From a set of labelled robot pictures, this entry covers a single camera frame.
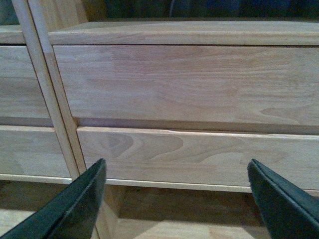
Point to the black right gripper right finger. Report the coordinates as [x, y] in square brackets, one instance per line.
[287, 211]

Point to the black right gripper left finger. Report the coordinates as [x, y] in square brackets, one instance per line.
[72, 214]

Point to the light wooden bookshelf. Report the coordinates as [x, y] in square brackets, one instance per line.
[172, 104]

